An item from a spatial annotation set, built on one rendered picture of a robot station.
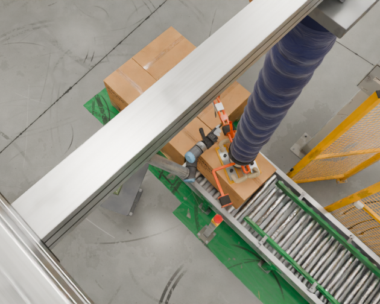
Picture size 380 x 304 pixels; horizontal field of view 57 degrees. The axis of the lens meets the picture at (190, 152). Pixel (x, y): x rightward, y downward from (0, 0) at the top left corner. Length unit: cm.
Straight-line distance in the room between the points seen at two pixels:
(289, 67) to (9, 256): 129
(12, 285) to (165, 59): 346
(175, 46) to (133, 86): 66
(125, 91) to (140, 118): 294
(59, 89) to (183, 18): 184
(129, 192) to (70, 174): 236
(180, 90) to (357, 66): 437
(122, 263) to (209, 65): 313
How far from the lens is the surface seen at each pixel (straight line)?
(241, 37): 91
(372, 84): 289
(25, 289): 59
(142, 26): 487
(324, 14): 127
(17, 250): 60
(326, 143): 276
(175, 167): 259
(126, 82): 377
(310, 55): 151
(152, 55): 393
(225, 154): 295
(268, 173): 303
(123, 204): 310
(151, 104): 80
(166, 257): 376
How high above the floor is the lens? 376
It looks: 70 degrees down
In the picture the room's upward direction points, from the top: 7 degrees clockwise
